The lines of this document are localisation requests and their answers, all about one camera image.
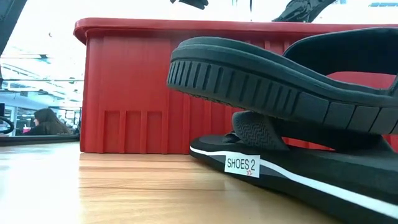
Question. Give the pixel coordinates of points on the black rubber slide sandal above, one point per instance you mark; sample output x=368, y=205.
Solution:
x=248, y=87

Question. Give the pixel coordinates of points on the pink cup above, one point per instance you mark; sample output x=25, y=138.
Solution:
x=26, y=130

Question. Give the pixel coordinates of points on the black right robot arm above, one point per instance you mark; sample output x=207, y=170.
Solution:
x=298, y=11

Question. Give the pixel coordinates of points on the black curved hoop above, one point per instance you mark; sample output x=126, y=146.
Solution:
x=12, y=126

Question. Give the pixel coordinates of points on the person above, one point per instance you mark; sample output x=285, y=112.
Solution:
x=46, y=124

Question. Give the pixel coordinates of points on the black metal rig frame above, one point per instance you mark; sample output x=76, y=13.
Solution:
x=37, y=140

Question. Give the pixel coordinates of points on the large red plastic bin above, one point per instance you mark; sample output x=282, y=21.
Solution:
x=130, y=77

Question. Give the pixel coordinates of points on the black flip-flop white stripe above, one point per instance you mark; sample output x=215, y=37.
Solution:
x=311, y=168

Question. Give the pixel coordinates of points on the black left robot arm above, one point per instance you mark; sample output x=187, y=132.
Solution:
x=7, y=18

